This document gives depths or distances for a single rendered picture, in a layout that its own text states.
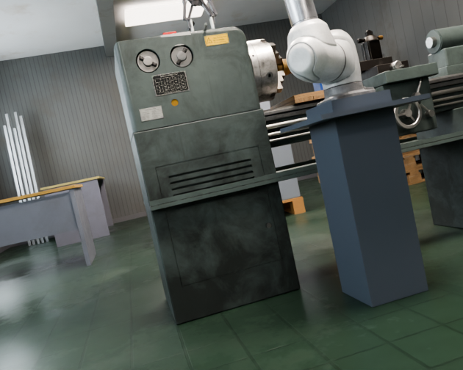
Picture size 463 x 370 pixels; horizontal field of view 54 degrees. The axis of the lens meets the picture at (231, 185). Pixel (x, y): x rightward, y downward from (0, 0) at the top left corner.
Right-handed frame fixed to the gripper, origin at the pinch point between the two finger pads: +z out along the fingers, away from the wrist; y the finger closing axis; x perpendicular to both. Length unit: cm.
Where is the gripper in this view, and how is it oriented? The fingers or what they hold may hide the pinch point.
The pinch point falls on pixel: (202, 28)
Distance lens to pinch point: 227.5
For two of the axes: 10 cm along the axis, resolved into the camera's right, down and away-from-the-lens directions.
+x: -2.4, 0.0, 9.7
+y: 9.5, -2.2, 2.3
